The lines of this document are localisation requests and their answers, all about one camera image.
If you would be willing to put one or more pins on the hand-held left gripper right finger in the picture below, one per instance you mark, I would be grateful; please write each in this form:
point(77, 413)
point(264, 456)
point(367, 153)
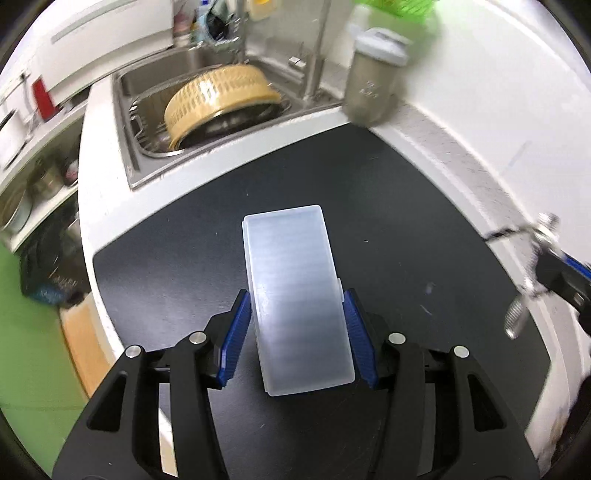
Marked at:
point(361, 344)

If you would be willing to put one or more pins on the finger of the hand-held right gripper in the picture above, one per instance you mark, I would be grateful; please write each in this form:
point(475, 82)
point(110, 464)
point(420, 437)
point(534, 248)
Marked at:
point(565, 277)

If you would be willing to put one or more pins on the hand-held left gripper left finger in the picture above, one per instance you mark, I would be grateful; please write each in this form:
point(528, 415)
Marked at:
point(233, 344)

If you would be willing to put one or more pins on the translucent plastic box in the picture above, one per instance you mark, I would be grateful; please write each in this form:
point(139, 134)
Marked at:
point(300, 300)

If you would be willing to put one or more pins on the black counter mat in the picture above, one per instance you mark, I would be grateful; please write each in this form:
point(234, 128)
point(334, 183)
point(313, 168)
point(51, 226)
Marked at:
point(406, 221)

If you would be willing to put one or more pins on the dark bag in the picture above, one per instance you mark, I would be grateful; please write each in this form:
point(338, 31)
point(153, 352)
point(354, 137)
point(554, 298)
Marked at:
point(53, 267)

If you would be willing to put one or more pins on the black bowl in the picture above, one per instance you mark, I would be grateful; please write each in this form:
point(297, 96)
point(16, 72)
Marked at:
point(231, 123)

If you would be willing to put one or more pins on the steel sink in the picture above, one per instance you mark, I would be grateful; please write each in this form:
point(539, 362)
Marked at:
point(147, 138)

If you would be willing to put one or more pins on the yellow plastic colander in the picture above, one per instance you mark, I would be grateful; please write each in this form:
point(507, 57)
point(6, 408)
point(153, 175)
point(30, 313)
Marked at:
point(207, 99)

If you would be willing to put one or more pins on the steel pot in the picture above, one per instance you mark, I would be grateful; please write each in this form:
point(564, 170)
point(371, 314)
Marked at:
point(46, 182)

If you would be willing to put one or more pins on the grey shaker bottle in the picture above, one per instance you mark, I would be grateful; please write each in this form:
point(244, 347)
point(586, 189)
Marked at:
point(371, 87)

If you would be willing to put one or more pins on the tall chrome faucet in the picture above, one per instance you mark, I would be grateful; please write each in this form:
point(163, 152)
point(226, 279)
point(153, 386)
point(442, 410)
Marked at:
point(316, 55)

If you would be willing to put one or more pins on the red box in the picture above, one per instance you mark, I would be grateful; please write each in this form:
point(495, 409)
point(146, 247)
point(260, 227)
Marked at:
point(44, 99)

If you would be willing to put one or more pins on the green plastic basket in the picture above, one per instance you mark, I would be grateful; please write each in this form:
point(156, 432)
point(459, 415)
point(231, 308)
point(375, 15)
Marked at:
point(401, 8)

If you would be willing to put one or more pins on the white countertop appliance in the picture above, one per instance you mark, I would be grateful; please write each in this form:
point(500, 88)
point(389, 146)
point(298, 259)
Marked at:
point(92, 41)

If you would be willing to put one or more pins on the yellow plastic holder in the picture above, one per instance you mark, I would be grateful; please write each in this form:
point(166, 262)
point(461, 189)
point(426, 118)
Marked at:
point(259, 7)

